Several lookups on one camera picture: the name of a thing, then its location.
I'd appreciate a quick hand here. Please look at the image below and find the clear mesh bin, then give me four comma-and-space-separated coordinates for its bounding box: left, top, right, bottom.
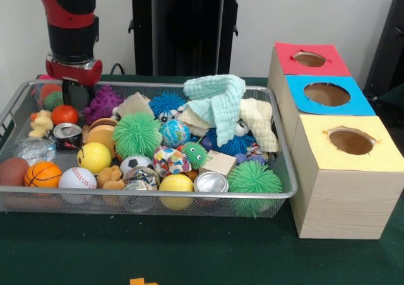
0, 80, 300, 218

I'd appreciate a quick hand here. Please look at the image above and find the wooden box with three holes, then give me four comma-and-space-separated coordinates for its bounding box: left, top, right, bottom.
267, 42, 404, 240

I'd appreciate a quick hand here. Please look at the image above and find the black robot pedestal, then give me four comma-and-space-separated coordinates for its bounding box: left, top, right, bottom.
122, 0, 254, 78

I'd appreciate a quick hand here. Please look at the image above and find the black cable loop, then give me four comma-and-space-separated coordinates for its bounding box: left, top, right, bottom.
110, 62, 127, 76

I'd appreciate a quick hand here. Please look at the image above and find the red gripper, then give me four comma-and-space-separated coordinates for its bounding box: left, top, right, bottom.
45, 59, 104, 107

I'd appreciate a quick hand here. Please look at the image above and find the small orange basketball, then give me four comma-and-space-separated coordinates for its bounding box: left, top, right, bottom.
24, 161, 62, 189

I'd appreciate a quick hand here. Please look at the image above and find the clear plastic packet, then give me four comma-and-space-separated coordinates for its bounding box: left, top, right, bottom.
16, 137, 57, 166

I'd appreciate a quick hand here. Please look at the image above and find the cream muslin cloth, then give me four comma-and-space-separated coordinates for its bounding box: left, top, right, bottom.
175, 98, 279, 153

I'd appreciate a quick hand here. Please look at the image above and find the white baseball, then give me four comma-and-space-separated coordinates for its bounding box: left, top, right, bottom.
58, 166, 98, 204

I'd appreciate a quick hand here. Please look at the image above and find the dark green tablecloth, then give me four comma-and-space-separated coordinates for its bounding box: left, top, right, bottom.
0, 74, 404, 285

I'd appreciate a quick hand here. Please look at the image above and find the purple spiky toy with eyes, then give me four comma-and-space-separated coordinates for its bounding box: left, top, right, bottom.
82, 85, 125, 125

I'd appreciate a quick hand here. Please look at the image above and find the yellow smiley ball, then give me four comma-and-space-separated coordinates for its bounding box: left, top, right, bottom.
77, 142, 112, 175

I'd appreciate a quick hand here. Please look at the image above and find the green spiky ball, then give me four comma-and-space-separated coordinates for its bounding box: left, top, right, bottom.
113, 113, 162, 161
226, 160, 284, 218

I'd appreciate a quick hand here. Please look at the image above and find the mint green cloth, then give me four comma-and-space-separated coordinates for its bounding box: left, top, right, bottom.
183, 75, 247, 147

